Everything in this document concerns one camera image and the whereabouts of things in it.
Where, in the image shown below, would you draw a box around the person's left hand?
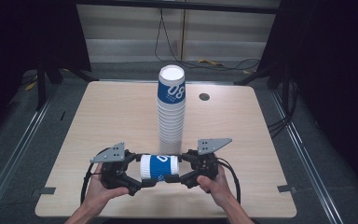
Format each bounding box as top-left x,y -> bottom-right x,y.
84,162 -> 131,216

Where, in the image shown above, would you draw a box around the black hanging cable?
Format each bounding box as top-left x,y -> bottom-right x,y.
154,7 -> 262,72

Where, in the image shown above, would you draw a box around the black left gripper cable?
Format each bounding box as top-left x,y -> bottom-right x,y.
79,147 -> 112,205

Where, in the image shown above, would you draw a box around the black metal stand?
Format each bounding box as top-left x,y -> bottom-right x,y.
34,52 -> 99,112
233,60 -> 293,91

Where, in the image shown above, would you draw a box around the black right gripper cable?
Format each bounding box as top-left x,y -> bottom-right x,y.
215,157 -> 242,205

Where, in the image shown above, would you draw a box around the dark curtain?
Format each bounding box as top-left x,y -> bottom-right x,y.
0,0 -> 92,138
255,0 -> 358,200

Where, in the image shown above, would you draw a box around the black floor cables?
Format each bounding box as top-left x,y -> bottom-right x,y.
266,78 -> 300,139

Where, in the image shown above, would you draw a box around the stack of white paper cups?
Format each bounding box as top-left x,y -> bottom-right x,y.
157,63 -> 187,156

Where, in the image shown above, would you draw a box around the blue and white paper cup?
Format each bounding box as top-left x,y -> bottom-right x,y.
139,153 -> 181,183

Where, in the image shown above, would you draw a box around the black overhead bar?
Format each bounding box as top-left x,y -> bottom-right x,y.
74,0 -> 282,15

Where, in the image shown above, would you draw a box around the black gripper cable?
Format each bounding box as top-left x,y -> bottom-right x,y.
215,157 -> 242,205
79,147 -> 112,205

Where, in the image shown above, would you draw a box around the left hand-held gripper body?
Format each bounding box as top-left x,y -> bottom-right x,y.
89,141 -> 138,191

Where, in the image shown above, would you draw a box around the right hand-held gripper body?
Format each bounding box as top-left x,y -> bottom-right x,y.
185,137 -> 233,189

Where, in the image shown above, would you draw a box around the yellow tape scrap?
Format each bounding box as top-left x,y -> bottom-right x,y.
24,80 -> 38,92
197,58 -> 226,67

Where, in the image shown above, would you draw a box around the person's right hand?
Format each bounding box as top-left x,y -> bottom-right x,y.
196,163 -> 241,209

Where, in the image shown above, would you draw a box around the grey tape strip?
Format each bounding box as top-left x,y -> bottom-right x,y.
276,184 -> 297,194
32,186 -> 57,198

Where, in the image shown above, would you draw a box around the metal floor rail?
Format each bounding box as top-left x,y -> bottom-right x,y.
268,88 -> 347,224
0,82 -> 62,217

